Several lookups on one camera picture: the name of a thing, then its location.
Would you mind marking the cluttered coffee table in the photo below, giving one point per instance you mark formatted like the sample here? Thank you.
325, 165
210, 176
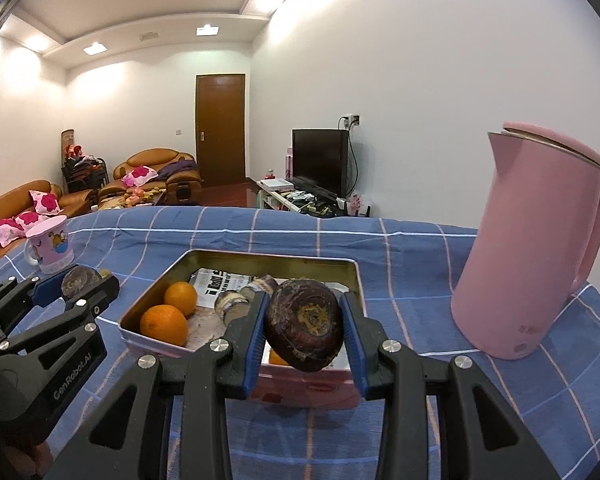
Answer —
130, 201

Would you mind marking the blue plaid tablecloth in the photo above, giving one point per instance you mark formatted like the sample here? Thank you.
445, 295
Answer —
405, 260

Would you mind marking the brown leather armchair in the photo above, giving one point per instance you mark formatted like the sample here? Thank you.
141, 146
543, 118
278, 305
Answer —
150, 157

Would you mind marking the white television stand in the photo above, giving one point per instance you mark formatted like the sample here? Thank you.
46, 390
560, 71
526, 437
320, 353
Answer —
275, 200

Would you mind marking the pink electric kettle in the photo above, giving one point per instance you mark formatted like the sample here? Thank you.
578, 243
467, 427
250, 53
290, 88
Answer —
520, 260

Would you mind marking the recessed ceiling light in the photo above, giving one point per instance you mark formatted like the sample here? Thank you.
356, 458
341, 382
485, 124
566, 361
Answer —
94, 48
207, 30

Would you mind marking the ceiling air vent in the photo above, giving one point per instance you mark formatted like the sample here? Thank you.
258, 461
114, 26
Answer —
149, 36

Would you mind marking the small dark brown round fruit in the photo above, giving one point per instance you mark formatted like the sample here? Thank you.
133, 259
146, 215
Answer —
77, 280

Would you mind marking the purple blanket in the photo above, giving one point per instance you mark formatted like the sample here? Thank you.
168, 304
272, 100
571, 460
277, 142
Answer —
177, 169

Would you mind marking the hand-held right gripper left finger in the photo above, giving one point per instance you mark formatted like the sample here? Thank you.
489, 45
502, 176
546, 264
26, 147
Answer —
254, 355

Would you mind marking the pink floral cushion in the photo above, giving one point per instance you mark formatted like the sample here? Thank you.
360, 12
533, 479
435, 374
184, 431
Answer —
45, 202
2, 230
30, 221
140, 176

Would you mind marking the pink white packets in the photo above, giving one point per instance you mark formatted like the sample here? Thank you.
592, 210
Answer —
358, 205

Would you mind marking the large dark brown round fruit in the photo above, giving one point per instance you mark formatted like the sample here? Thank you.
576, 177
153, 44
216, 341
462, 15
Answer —
305, 325

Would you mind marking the black rack with clothes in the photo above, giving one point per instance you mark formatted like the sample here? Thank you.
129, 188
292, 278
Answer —
82, 172

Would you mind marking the brown wooden door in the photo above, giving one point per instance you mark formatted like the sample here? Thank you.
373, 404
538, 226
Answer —
220, 130

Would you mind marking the pink metal tin box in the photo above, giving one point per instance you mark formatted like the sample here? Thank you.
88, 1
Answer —
305, 392

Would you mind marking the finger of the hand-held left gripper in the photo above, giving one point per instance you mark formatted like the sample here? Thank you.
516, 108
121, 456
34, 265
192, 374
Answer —
100, 295
47, 290

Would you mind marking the orange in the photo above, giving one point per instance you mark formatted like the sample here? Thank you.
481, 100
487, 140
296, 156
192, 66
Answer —
278, 358
181, 298
164, 325

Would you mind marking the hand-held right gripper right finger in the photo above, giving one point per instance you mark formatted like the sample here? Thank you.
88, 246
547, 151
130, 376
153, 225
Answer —
352, 345

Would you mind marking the upright rolled mat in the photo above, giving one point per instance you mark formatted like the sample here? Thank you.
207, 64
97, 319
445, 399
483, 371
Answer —
68, 140

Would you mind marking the black television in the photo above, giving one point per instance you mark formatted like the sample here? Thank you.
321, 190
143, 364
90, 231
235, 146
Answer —
320, 160

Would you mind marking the pink bottle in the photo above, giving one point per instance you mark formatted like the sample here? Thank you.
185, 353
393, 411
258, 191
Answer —
290, 165

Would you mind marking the pink cartoon print mug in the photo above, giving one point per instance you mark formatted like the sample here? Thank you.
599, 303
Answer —
52, 247

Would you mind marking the wall power socket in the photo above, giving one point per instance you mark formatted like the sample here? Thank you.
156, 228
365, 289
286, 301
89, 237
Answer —
352, 120

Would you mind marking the brown leather sofa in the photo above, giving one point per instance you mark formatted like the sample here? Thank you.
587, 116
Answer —
10, 200

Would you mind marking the printed paper box liner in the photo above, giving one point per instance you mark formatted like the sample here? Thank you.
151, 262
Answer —
215, 285

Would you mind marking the white flat box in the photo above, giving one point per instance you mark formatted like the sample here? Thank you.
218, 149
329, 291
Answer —
276, 184

